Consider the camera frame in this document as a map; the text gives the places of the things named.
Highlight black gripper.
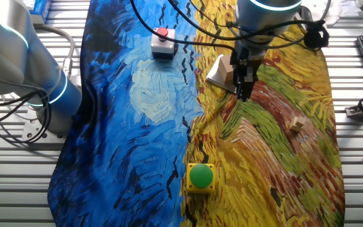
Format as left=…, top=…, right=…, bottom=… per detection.
left=230, top=41, right=266, bottom=102

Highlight silver digital pocket scale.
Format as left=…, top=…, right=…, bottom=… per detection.
left=206, top=64, right=238, bottom=95

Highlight small wooden block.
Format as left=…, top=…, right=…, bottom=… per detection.
left=289, top=116, right=307, bottom=133

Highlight red button grey box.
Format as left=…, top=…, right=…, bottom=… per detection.
left=150, top=26, right=178, bottom=61

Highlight green button yellow box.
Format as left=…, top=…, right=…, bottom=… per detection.
left=186, top=163, right=217, bottom=194

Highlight painted blue yellow cloth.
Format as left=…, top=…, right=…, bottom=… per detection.
left=47, top=0, right=347, bottom=227

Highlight white crumpled paper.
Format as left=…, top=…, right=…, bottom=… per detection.
left=301, top=0, right=362, bottom=26

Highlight blue tissue box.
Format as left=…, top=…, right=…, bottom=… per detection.
left=29, top=0, right=54, bottom=25

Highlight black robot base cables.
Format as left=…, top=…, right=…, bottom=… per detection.
left=0, top=71, right=53, bottom=145

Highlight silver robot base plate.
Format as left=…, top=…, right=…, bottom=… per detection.
left=21, top=117, right=68, bottom=143

